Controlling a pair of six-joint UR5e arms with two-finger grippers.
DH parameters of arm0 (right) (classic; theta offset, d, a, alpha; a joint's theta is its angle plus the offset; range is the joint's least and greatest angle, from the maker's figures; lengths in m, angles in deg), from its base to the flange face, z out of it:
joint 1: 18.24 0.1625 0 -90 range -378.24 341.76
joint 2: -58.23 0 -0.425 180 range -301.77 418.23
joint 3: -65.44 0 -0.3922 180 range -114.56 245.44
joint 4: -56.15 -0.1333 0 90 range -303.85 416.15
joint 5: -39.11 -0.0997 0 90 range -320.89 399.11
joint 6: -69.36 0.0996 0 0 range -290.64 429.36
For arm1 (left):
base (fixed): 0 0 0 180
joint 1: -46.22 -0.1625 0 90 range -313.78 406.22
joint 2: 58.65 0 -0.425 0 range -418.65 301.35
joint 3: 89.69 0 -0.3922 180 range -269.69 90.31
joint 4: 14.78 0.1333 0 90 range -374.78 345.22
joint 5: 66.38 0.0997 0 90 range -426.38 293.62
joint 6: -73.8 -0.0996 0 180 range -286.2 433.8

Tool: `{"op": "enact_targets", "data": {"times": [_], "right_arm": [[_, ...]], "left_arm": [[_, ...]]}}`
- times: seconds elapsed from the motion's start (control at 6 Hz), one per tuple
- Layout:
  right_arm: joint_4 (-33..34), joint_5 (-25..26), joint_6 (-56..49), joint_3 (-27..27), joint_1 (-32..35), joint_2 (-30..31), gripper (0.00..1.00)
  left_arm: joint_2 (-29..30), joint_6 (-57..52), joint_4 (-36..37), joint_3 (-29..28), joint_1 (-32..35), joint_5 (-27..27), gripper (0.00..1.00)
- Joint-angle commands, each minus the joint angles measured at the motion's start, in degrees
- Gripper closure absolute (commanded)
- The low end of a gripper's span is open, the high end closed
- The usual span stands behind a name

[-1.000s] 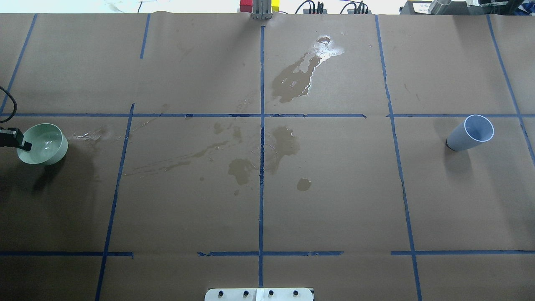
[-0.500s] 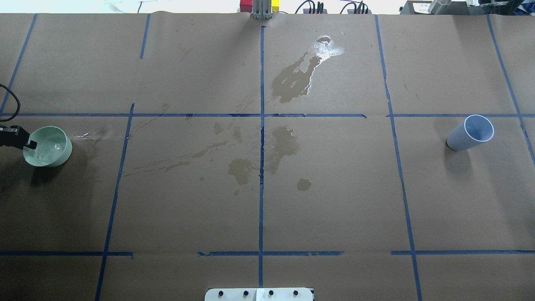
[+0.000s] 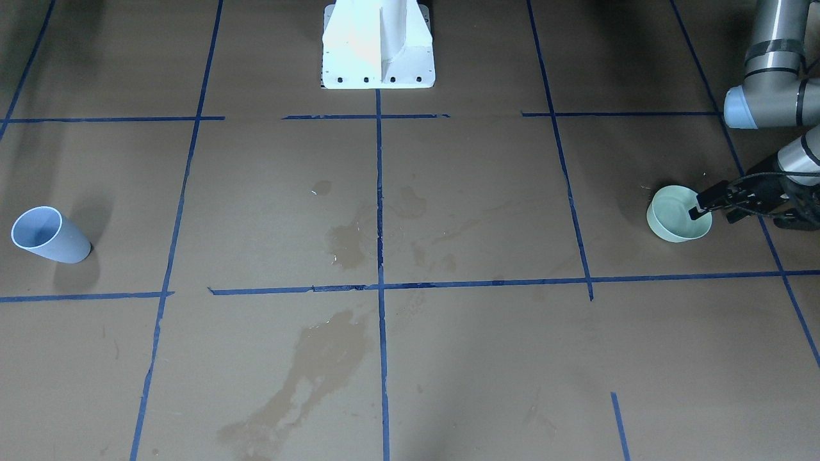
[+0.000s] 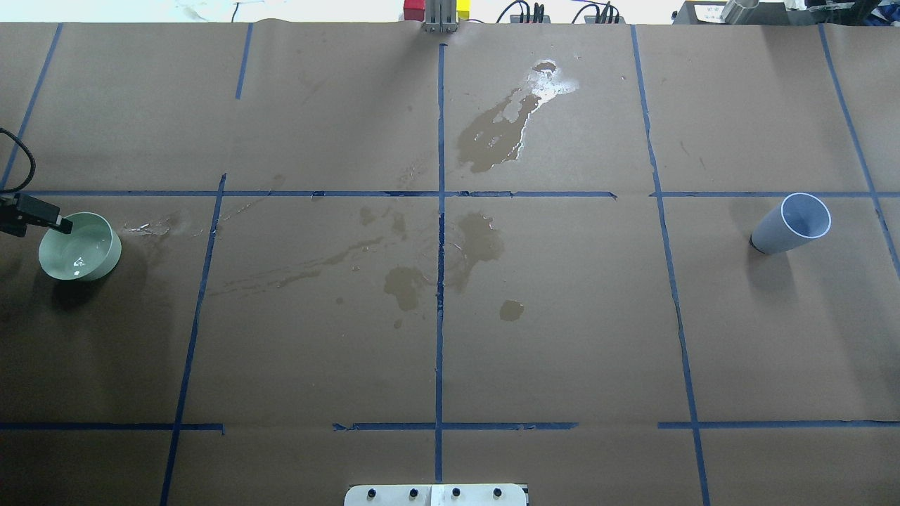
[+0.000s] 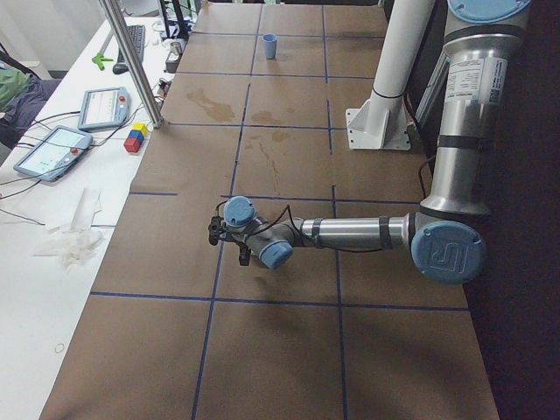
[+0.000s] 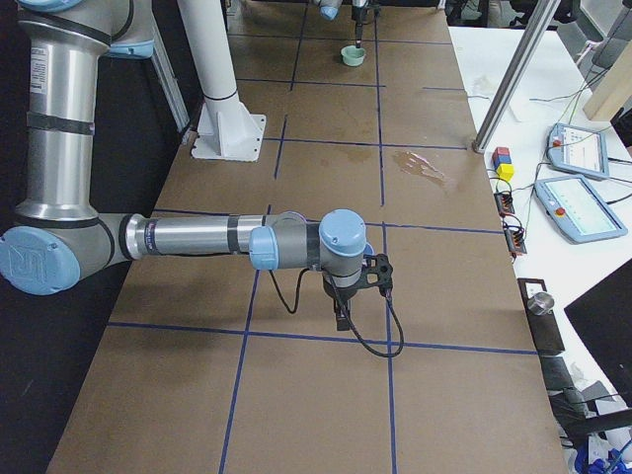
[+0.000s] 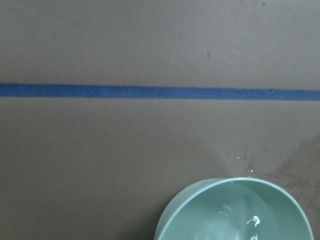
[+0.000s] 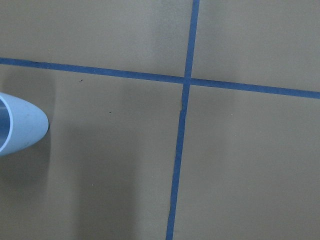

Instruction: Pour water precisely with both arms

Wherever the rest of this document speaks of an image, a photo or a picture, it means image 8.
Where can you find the light blue plastic cup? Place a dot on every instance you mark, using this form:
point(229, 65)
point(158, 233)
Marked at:
point(22, 124)

